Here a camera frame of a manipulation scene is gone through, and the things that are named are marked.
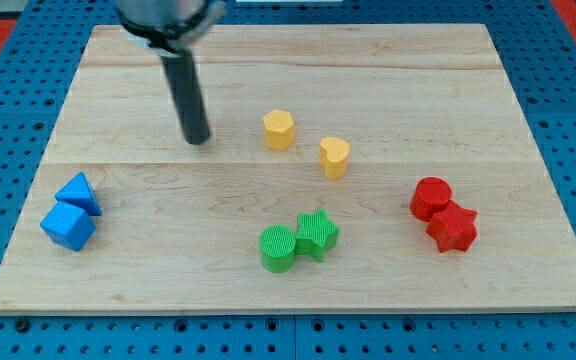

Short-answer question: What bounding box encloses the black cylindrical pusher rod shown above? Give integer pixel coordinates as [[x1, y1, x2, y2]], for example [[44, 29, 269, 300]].
[[161, 50, 211, 145]]

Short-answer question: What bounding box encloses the green star block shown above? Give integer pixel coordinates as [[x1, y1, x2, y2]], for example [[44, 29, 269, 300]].
[[295, 209, 339, 262]]

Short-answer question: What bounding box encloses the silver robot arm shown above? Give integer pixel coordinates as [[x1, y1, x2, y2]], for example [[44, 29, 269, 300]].
[[115, 0, 227, 145]]

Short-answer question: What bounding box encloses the wooden board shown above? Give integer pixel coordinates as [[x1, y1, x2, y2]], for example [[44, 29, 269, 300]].
[[0, 24, 576, 316]]

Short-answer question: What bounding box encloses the red star block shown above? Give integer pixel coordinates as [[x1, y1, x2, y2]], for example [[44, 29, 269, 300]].
[[426, 201, 478, 253]]

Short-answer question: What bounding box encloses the yellow hexagon block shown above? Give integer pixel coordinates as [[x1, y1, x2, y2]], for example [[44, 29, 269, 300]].
[[262, 109, 295, 150]]

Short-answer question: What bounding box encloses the blue triangle block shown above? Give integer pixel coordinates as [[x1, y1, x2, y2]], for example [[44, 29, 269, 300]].
[[55, 172, 103, 216]]

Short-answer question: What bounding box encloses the yellow heart block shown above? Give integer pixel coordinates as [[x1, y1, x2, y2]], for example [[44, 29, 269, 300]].
[[319, 137, 351, 180]]

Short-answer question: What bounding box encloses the blue cube block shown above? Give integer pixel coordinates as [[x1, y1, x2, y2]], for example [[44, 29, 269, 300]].
[[40, 201, 96, 251]]

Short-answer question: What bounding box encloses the green cylinder block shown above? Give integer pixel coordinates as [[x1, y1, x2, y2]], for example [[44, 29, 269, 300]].
[[259, 225, 296, 273]]

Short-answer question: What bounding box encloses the red cylinder block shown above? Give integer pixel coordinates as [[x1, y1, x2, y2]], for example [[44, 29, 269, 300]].
[[409, 177, 452, 222]]

